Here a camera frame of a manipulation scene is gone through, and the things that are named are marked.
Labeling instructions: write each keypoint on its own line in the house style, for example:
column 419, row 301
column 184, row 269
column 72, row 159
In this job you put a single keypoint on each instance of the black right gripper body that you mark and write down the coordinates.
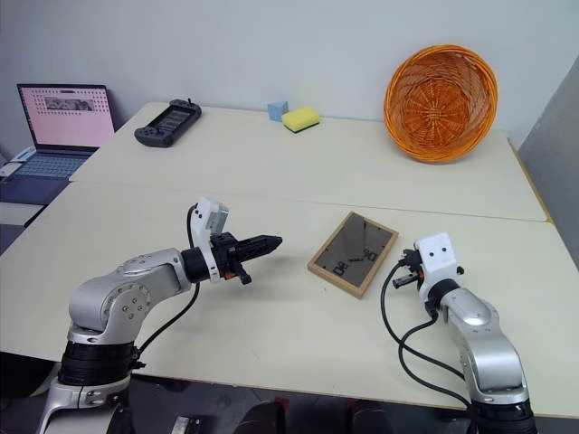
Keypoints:
column 414, row 271

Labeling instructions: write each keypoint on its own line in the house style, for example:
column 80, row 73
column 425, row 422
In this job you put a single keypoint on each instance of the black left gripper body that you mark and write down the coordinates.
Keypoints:
column 226, row 257

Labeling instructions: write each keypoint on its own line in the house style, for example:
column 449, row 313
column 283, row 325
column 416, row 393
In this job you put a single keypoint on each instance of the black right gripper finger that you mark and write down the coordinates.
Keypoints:
column 405, row 254
column 413, row 254

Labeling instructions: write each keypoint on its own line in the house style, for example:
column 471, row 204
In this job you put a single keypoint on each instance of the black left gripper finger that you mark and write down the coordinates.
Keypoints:
column 262, row 242
column 253, row 253

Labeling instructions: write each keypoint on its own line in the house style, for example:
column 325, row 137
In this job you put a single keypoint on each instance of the wooden picture frame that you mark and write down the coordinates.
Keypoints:
column 353, row 257

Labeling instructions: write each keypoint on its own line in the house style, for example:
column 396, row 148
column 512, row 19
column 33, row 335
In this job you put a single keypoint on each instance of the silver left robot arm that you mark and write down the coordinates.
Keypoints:
column 135, row 280

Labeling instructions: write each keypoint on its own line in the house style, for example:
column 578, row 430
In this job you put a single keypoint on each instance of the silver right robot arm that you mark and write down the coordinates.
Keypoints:
column 488, row 343

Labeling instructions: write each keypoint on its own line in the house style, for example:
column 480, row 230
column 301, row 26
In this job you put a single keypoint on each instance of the open laptop with pink screen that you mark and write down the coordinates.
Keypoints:
column 63, row 122

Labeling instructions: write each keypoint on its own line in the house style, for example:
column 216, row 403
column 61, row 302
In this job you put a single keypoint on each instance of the yellow sponge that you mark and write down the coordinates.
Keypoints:
column 299, row 118

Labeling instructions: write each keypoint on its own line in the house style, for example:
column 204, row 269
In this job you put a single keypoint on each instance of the light blue cube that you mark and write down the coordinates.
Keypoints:
column 277, row 110

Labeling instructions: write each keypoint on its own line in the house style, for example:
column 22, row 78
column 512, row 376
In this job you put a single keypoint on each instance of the black handheld game controller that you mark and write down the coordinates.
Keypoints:
column 169, row 122

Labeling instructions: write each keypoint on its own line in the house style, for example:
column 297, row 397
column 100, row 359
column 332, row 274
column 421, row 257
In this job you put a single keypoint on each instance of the orange wicker basket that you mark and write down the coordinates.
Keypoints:
column 441, row 104

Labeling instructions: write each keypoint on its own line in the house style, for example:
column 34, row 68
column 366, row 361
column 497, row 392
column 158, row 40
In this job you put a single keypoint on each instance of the dark rounded shape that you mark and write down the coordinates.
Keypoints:
column 368, row 418
column 262, row 418

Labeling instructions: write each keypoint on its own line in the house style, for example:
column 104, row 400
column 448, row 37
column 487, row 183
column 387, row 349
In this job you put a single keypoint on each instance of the grey partition panel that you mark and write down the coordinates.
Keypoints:
column 554, row 181

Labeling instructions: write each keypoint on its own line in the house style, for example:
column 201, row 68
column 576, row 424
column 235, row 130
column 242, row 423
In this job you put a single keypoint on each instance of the small grey metal box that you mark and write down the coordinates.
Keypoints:
column 187, row 426

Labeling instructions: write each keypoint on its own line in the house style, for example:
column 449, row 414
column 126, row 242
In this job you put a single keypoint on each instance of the white and blue small box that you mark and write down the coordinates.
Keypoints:
column 20, row 155

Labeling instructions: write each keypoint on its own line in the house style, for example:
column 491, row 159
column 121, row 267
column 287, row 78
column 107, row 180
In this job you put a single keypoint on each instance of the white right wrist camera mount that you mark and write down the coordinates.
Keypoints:
column 436, row 260

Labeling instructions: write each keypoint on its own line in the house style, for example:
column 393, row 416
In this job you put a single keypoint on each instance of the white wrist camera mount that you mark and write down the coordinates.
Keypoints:
column 205, row 217
column 436, row 260

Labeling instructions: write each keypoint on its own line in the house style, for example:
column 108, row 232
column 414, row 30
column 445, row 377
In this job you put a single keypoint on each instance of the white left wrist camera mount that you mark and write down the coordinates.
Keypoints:
column 205, row 217

